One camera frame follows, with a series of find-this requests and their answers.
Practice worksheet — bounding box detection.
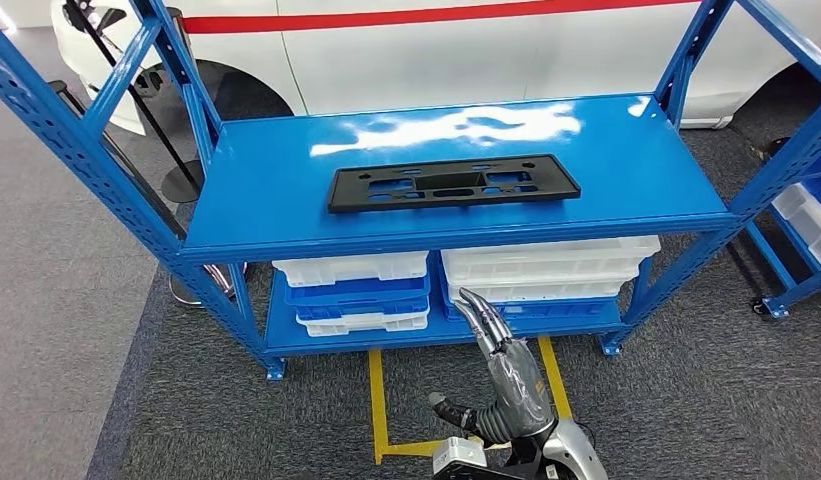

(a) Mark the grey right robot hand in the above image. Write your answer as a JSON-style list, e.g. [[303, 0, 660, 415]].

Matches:
[[428, 288, 556, 440]]

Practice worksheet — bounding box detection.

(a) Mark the blue metal shelf rack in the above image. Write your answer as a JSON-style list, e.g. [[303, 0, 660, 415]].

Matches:
[[0, 0, 821, 382]]

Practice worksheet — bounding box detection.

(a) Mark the large blue plastic tray bin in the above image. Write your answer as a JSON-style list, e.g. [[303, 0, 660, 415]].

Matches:
[[443, 298, 617, 324]]

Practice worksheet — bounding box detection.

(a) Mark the large white plastic tray bin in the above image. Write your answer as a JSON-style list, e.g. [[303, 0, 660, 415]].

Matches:
[[440, 236, 662, 283], [446, 278, 627, 305]]

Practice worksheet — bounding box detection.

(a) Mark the blue wheeled bin rack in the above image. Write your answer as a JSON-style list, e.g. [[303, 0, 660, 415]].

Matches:
[[744, 152, 821, 321]]

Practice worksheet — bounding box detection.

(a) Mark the small white parts bin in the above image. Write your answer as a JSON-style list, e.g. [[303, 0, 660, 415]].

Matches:
[[770, 182, 821, 270]]

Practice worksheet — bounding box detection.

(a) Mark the white car with red stripe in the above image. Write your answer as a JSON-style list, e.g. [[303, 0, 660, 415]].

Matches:
[[52, 0, 821, 137]]

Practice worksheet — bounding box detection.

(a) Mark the black pole floor stand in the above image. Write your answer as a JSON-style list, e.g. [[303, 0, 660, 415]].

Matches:
[[62, 0, 206, 203]]

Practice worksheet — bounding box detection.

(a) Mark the black plastic license plate frame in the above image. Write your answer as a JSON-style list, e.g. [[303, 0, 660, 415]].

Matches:
[[327, 154, 582, 215]]

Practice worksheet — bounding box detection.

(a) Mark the chrome stanchion post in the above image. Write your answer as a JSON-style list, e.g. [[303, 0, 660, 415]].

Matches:
[[48, 79, 249, 306]]

